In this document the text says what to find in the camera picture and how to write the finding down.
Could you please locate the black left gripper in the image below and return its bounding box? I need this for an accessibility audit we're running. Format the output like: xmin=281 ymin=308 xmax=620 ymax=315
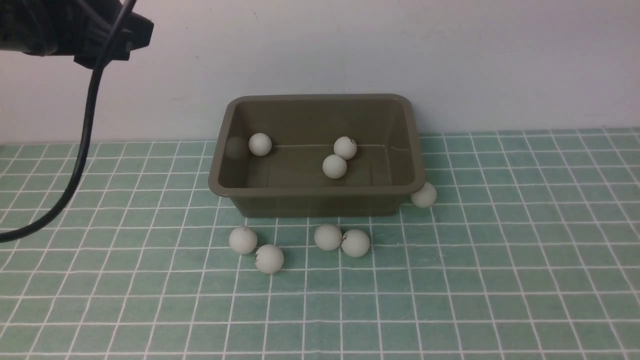
xmin=35 ymin=0 xmax=154 ymax=69

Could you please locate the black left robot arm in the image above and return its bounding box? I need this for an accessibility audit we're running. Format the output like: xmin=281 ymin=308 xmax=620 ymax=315
xmin=0 ymin=0 xmax=124 ymax=69

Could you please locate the white ping-pong ball with logo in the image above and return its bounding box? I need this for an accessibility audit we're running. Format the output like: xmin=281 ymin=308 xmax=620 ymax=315
xmin=254 ymin=244 xmax=285 ymax=275

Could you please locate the olive plastic bin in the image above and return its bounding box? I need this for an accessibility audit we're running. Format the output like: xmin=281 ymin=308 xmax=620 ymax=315
xmin=208 ymin=93 xmax=426 ymax=218

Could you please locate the green checkered tablecloth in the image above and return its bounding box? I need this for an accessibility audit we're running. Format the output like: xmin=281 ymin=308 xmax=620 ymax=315
xmin=0 ymin=128 xmax=640 ymax=360

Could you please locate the black left camera cable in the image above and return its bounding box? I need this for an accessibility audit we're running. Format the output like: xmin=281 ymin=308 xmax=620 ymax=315
xmin=0 ymin=0 xmax=138 ymax=244

